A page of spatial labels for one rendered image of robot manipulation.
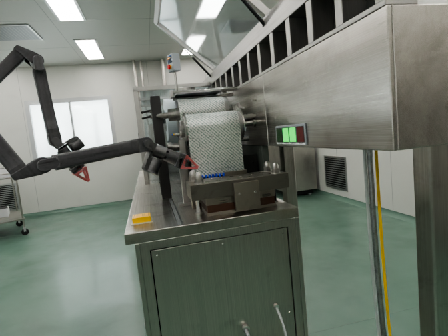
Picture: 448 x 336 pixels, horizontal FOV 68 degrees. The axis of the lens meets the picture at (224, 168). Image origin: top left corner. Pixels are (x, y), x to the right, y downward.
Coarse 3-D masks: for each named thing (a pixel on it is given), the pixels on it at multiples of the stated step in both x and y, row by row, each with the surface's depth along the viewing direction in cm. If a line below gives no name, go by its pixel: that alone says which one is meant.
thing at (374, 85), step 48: (336, 48) 86; (384, 48) 69; (432, 48) 70; (240, 96) 174; (288, 96) 117; (336, 96) 88; (384, 96) 71; (432, 96) 71; (336, 144) 91; (384, 144) 73; (432, 144) 72
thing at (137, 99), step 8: (136, 88) 235; (144, 88) 236; (152, 88) 237; (160, 88) 238; (168, 88) 240; (136, 96) 235; (136, 104) 236; (136, 112) 236; (144, 152) 239; (144, 176) 241
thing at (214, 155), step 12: (192, 144) 144; (204, 144) 146; (216, 144) 147; (228, 144) 148; (240, 144) 149; (192, 156) 145; (204, 156) 146; (216, 156) 147; (228, 156) 148; (240, 156) 150; (204, 168) 146; (216, 168) 148; (228, 168) 149; (240, 168) 150
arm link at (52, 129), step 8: (40, 56) 155; (40, 64) 155; (32, 72) 159; (40, 72) 157; (40, 80) 158; (40, 88) 158; (48, 88) 160; (40, 96) 158; (48, 96) 160; (40, 104) 160; (48, 104) 160; (48, 112) 160; (48, 120) 161; (56, 120) 163; (48, 128) 160; (56, 128) 162; (48, 136) 160; (56, 136) 162
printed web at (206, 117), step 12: (180, 108) 166; (192, 108) 167; (204, 108) 168; (216, 108) 169; (192, 120) 144; (204, 120) 145; (216, 120) 146; (228, 120) 147; (192, 132) 144; (204, 132) 145; (216, 132) 146; (228, 132) 147; (240, 132) 149
